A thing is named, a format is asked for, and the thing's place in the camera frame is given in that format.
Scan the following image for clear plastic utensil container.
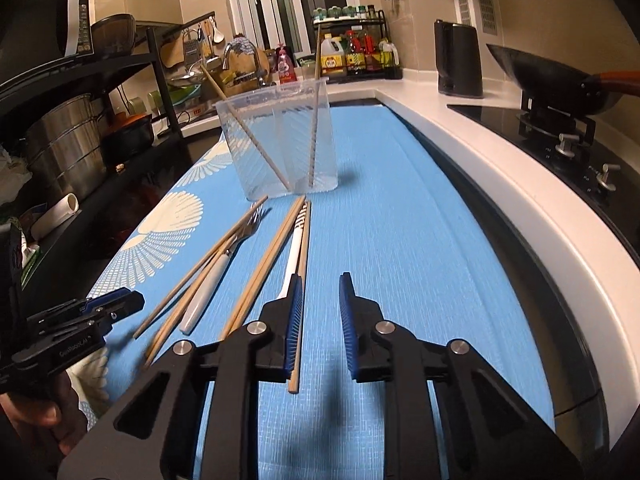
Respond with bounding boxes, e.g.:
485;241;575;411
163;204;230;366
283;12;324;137
214;80;341;200

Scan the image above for white roll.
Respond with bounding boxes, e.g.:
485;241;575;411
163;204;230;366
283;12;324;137
31;194;81;241

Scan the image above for dark pot orange rim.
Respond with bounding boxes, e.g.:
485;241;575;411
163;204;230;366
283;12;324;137
102;112;156;161

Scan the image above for black metal shelf rack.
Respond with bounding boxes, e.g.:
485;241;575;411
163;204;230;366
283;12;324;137
0;20;221;281

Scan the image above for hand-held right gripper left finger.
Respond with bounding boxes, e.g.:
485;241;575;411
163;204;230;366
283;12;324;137
57;274;305;480

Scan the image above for white framed glass door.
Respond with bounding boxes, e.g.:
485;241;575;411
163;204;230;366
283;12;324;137
222;0;361;56

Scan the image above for wooden cutting board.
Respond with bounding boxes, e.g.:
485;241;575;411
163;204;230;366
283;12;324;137
227;35;271;86

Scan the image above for hanging wooden board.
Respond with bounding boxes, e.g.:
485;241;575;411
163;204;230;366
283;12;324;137
162;30;186;68

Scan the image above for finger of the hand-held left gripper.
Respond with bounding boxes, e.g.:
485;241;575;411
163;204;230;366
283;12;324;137
27;289;130;328
31;291;146;345

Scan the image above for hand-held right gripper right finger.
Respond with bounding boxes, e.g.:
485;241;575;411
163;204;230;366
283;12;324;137
339;272;586;480

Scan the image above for silver stove knob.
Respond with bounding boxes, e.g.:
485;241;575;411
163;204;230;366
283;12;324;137
595;162;621;192
556;132;582;158

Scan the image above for black wire spice rack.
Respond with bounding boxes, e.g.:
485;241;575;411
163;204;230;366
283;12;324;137
312;4;403;81

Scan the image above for red refill pouch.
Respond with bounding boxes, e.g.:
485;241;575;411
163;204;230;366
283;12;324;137
274;44;297;85

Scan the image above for person's left hand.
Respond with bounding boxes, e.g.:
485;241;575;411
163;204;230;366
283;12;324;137
0;375;90;457

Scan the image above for black bowl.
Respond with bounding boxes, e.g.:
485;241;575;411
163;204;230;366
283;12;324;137
91;13;137;56

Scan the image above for green plastic basin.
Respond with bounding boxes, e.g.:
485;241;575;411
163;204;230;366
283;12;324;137
167;82;203;106

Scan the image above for white striped utensil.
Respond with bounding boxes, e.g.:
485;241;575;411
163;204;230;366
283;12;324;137
274;208;308;306

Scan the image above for black gas stove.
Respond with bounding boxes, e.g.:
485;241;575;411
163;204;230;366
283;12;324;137
446;95;640;211

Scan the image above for black microwave oven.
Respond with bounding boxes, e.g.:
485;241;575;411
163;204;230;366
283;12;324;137
0;0;96;66

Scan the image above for wooden chopstick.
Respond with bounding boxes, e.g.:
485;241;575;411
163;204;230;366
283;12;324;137
307;25;323;187
219;196;303;342
288;201;312;395
133;195;270;338
199;61;292;193
227;197;307;333
142;210;266;371

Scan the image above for large steel pot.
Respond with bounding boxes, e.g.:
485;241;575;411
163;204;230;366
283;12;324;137
25;95;108;201

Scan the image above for blue shell-print mat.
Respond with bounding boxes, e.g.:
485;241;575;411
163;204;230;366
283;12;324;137
65;100;556;480

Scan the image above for metal grater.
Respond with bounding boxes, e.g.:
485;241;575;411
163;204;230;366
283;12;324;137
181;30;200;71

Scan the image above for row of spice jars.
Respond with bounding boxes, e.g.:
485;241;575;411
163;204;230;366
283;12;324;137
313;4;377;20

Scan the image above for black wok orange handle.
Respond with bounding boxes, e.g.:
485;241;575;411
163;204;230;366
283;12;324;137
486;42;640;116

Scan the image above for white jug yellow label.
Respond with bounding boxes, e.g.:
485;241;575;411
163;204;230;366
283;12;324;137
320;34;347;77

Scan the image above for red-label sauce bottle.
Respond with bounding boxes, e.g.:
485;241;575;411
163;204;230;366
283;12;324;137
345;30;365;73
364;32;381;72

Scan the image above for black electric kettle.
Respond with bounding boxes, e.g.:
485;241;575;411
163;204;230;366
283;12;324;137
434;19;484;99

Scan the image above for white-handled metal fork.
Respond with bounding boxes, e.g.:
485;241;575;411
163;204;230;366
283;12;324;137
179;201;265;335

